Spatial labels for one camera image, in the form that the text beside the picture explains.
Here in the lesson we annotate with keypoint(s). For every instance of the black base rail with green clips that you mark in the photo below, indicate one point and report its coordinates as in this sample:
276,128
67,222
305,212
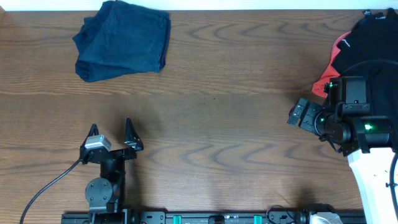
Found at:
277,214

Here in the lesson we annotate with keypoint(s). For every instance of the black garment with white logo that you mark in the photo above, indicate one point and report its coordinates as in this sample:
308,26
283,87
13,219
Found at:
370,51

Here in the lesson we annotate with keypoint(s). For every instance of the red pink garment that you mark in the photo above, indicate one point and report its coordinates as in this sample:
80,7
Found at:
330,72

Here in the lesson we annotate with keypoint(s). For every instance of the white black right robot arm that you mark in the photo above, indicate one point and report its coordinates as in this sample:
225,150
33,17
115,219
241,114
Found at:
369,142

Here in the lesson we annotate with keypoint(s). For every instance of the dark blue denim shorts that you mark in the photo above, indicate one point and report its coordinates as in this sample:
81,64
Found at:
122,39

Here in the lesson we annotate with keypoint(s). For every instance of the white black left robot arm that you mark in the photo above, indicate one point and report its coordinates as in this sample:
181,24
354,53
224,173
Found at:
105,194

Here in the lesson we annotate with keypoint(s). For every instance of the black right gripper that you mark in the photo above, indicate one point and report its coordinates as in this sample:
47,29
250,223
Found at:
306,122

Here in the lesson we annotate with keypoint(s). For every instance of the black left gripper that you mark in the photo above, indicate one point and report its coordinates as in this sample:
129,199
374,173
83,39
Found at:
132,139

